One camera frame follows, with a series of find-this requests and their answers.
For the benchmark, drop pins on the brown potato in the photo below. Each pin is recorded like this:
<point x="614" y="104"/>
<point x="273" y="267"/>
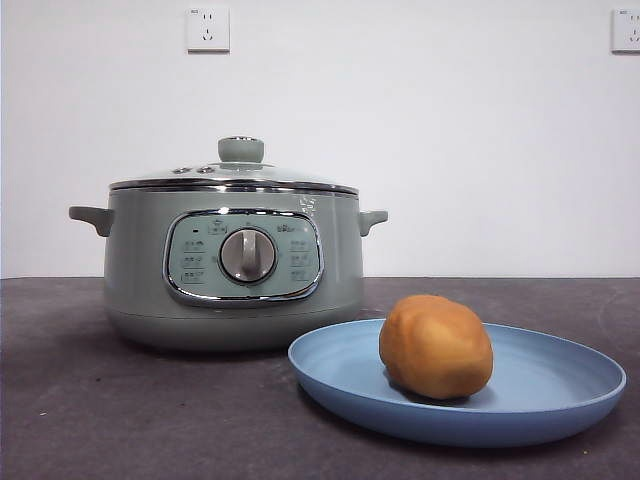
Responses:
<point x="435" y="345"/>

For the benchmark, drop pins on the blue round plate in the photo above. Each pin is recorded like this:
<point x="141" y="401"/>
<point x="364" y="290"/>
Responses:
<point x="550" y="390"/>

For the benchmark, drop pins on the white wall socket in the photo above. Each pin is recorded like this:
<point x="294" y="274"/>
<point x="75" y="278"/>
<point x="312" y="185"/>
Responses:
<point x="209" y="30"/>
<point x="627" y="30"/>

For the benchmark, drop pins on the sage green electric steamer pot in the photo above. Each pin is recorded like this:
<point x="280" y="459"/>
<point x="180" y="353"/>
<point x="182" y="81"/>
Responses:
<point x="140" y="280"/>

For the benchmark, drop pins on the glass lid with green knob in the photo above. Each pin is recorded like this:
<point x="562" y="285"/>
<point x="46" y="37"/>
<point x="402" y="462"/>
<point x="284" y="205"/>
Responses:
<point x="235" y="175"/>

